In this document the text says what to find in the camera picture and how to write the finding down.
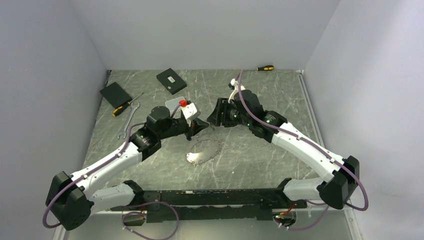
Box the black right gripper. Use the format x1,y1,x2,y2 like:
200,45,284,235
207,97,252,128

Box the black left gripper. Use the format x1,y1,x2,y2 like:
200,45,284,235
158,117,209,141

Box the metal oval key organizer plate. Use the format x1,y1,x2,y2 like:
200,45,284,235
186,136,222,166

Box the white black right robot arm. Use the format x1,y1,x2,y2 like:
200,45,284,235
207,90,360,210

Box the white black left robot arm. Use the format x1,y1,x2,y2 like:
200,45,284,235
42,103,209,231

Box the translucent white plastic box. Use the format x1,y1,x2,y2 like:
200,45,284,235
165,96,185,111

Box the black box with white label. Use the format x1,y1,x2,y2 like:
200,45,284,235
156,68,187,95

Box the large silver combination wrench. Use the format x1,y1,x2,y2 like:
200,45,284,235
117,102,140,139

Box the yellow black screwdriver at back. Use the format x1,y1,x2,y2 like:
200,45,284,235
245,65,275,72

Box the yellow black screwdriver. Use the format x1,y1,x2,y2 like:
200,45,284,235
245,65,275,72
112,92,144,117

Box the yellow black screwdriver at left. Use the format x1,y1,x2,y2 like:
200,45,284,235
112,92,144,117

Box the flat black box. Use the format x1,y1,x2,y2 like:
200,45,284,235
99,82,133,109

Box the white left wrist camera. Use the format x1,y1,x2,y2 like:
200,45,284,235
179,100,201,125

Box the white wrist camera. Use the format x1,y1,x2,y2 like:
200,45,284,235
227,78,239,103
179,100,201,125

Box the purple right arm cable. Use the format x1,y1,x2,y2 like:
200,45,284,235
235,69,370,232

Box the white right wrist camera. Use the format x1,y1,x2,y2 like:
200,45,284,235
227,78,239,103

